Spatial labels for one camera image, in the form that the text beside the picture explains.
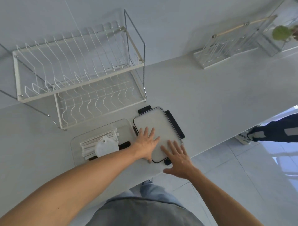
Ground person's left hand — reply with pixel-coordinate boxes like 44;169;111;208
133;127;161;163

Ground person's right hand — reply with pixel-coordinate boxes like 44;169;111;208
161;140;197;180

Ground person's left forearm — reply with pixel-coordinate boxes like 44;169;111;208
0;146;140;226

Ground person's right forearm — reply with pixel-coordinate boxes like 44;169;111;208
188;166;289;226

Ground black bar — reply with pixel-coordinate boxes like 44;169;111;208
88;141;131;161

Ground blue jeans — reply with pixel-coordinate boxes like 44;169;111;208
129;180;187;208

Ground white round plastic lid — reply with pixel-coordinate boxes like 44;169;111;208
95;136;120;158

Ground grey shirt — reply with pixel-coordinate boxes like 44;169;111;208
85;196;206;226

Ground clear plastic tray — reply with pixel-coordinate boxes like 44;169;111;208
70;118;138;167

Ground white two-tier dish rack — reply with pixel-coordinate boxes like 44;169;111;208
0;9;147;131

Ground green round sponge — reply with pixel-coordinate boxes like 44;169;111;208
272;26;292;41

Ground white rack with wooden handle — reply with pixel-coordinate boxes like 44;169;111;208
193;15;278;70

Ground metal wire cutlery basket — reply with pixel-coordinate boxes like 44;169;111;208
256;0;290;57

